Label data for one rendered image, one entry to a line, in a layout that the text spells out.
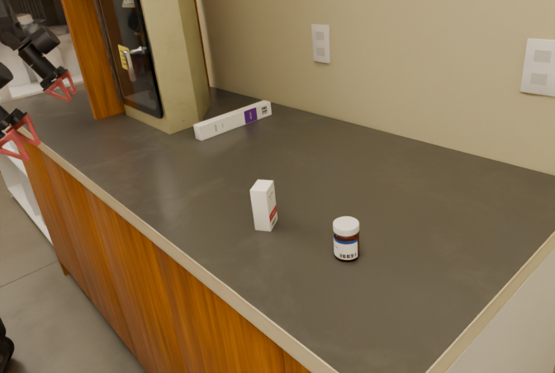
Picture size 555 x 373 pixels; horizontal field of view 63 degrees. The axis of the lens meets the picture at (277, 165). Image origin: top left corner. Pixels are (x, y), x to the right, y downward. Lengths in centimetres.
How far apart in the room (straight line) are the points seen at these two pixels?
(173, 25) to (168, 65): 12
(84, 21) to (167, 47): 39
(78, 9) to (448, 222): 132
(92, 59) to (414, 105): 108
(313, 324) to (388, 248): 22
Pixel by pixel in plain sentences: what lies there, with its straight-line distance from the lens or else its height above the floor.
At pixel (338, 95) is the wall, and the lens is 144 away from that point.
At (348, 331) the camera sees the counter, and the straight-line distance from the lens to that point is 68.
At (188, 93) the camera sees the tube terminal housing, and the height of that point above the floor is 105.
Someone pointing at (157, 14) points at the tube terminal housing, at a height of 130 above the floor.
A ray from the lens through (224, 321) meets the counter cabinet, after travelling 94.
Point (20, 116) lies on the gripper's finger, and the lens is 125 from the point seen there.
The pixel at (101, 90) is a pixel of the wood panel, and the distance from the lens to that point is 175.
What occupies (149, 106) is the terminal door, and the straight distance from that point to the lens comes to 150.
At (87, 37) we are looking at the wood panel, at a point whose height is 122.
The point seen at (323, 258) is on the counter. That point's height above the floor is 94.
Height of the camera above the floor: 143
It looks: 25 degrees down
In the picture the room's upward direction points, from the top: 6 degrees counter-clockwise
